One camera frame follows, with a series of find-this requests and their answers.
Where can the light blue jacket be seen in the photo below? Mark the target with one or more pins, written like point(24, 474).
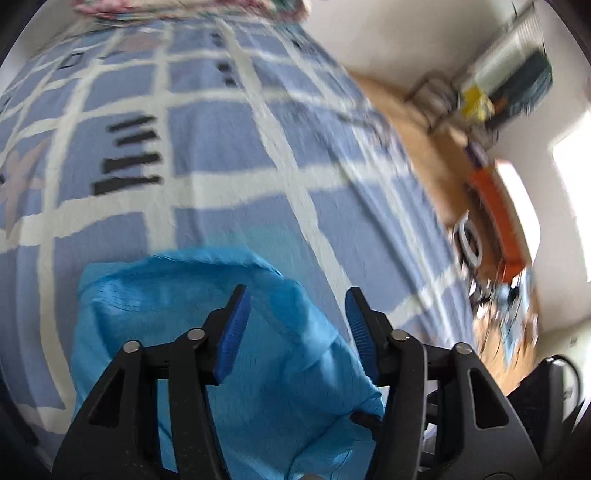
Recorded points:
point(286, 392)

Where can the dark teal hanging clothes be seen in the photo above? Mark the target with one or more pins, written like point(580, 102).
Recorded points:
point(531, 83)

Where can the bed with blue checked sheet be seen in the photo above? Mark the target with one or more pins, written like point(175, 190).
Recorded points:
point(231, 147)

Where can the black clothes rack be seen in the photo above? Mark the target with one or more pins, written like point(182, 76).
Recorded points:
point(434, 81)

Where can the striped hanging blanket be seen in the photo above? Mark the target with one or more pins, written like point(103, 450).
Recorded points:
point(508, 50)

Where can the folded floral quilt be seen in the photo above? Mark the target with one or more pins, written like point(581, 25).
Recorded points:
point(184, 7)

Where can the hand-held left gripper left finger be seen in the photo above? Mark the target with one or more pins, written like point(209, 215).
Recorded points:
point(233, 337)

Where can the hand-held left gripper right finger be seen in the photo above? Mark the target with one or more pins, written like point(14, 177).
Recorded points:
point(362, 332)

